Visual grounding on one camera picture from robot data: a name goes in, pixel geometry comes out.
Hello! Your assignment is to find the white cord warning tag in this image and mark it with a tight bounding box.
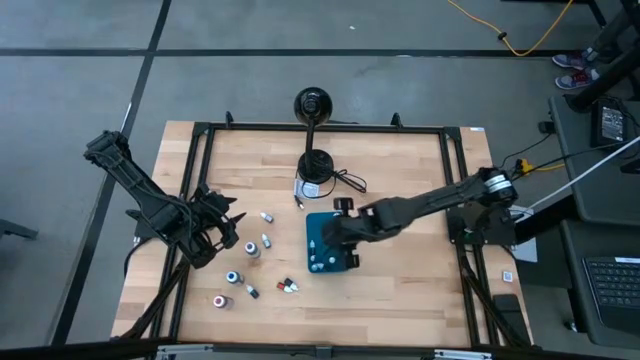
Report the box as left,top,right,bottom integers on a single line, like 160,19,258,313
293,179,321,200

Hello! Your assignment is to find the black keyboard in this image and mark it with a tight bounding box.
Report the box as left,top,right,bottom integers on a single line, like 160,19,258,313
581,256,640,335

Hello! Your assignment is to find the black chair foot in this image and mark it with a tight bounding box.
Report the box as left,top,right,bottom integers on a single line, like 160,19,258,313
0,218,40,241

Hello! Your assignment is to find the white cable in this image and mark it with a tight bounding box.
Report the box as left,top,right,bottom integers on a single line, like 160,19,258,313
519,134,640,211

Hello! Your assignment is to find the black lamp power cord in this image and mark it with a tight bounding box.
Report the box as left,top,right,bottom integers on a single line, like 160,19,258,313
293,168,369,210

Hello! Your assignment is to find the black power adapter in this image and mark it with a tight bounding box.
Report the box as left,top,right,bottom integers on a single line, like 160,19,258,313
591,97,630,148

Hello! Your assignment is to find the black gooseneck desk lamp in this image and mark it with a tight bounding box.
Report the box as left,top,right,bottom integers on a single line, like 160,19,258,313
292,86,337,186

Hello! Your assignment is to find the black desk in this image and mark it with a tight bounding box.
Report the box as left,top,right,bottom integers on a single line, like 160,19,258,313
548,93,640,225
558,218,640,351

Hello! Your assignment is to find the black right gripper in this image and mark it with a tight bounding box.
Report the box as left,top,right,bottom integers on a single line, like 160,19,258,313
321,196,407,270

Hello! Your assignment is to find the yellow extension cord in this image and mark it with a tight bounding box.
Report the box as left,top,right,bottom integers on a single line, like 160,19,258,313
446,0,576,58

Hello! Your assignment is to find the black rectangular pad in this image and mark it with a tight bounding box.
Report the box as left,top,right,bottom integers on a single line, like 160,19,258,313
491,293,532,347

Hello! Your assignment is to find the person's shoe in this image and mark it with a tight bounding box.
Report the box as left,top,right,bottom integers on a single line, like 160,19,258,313
554,68,601,92
551,49,590,71

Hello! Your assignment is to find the black aluminium table frame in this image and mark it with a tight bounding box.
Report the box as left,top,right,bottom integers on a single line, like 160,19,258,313
110,110,535,351

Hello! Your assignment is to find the person's leg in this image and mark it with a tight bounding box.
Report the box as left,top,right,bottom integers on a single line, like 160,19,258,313
583,7,632,60

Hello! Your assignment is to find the teal plastic bin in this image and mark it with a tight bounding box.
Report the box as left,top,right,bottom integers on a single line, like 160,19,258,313
305,211,361,275

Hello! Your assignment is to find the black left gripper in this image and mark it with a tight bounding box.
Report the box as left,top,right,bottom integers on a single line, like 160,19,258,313
188,182,248,252

